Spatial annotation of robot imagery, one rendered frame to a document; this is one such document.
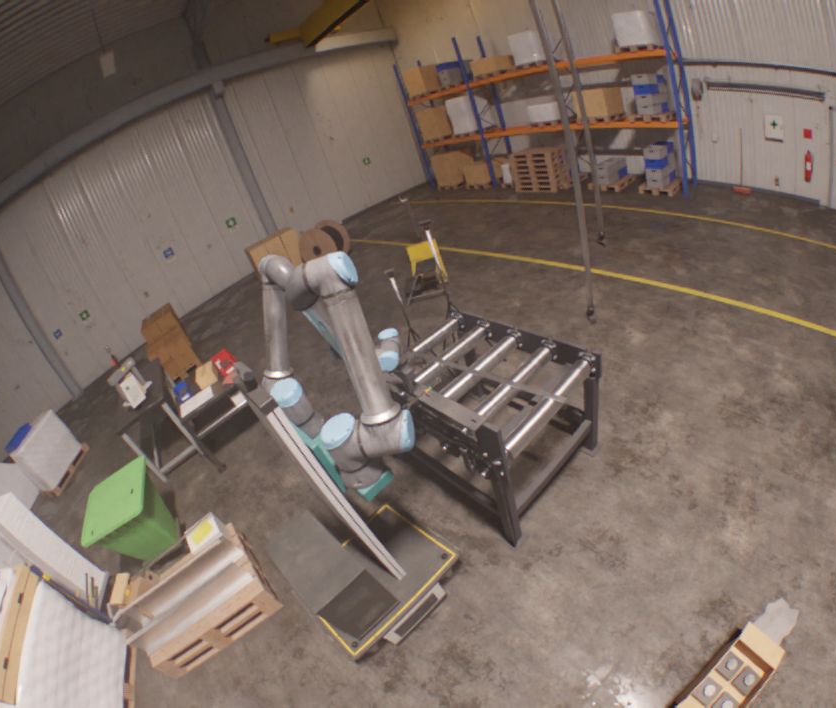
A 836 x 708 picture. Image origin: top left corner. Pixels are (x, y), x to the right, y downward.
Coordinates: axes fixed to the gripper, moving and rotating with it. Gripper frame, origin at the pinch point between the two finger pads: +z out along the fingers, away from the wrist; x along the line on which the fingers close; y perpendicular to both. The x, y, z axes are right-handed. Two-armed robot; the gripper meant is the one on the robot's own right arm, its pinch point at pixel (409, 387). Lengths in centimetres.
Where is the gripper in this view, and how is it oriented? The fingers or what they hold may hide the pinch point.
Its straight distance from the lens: 194.4
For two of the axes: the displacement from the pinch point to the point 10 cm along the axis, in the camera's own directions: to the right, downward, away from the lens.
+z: 2.9, 7.9, 5.4
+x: 6.2, 2.8, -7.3
